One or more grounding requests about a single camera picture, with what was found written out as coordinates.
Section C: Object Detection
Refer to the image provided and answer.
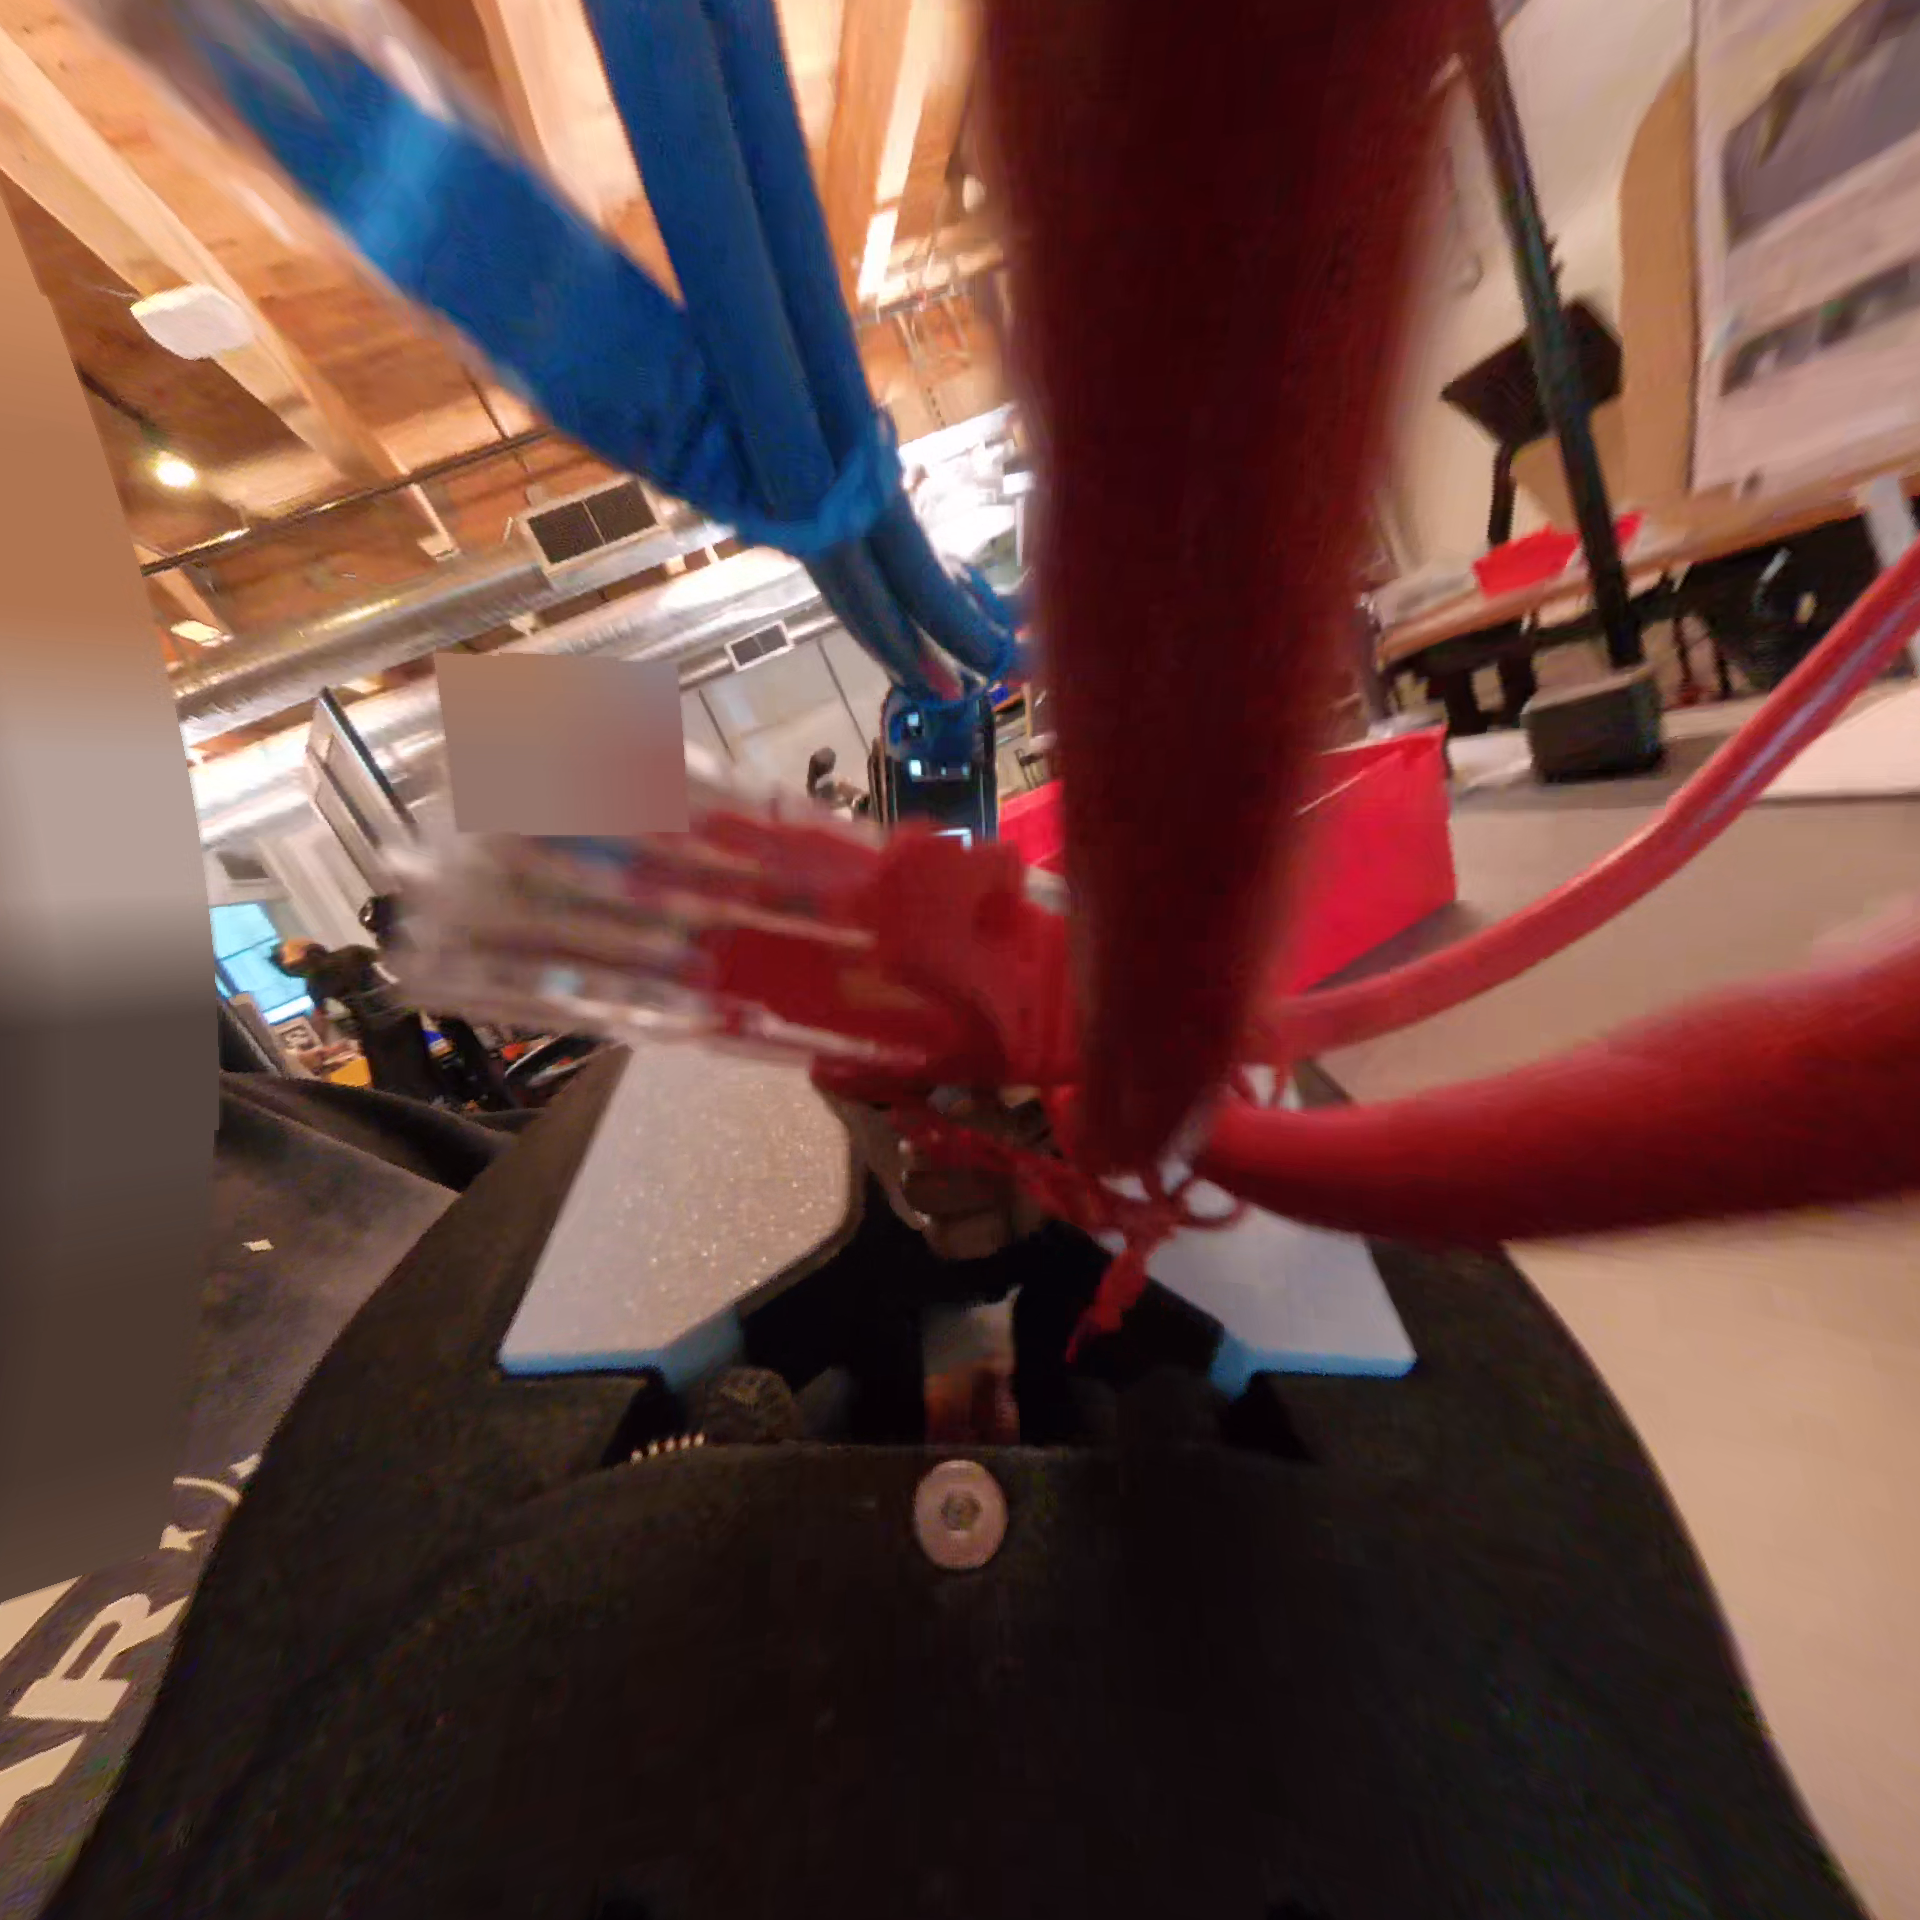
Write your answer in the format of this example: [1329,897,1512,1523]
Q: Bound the red plastic bin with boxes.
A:
[996,727,1459,992]

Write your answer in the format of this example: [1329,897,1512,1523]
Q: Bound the printed instruction poster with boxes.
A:
[1691,0,1920,499]

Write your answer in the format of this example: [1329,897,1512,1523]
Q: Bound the white ceiling device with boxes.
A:
[129,285,252,362]

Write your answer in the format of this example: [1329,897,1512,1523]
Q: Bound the small red bin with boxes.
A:
[1472,515,1643,598]

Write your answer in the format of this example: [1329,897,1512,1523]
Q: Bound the wooden poster backing board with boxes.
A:
[1616,56,1920,520]

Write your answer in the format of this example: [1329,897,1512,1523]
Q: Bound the red ethernet cable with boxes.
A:
[381,0,1920,1361]

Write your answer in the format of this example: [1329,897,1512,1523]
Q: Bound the wooden desk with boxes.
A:
[1372,495,1920,708]

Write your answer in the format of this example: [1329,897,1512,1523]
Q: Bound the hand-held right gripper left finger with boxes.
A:
[497,1042,872,1381]

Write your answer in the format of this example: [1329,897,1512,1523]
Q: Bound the silver ventilation duct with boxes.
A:
[176,517,901,727]

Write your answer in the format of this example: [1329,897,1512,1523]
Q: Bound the blue ethernet cable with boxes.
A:
[90,0,1038,708]

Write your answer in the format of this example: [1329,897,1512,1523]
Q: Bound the wall vent grille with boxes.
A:
[510,477,666,577]

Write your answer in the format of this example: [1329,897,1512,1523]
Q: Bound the dark printed shirt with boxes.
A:
[0,1069,519,1920]

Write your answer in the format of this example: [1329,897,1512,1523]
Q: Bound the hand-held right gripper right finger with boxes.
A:
[1145,1200,1420,1390]

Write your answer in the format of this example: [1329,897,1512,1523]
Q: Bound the person's right hand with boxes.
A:
[900,1111,1051,1254]

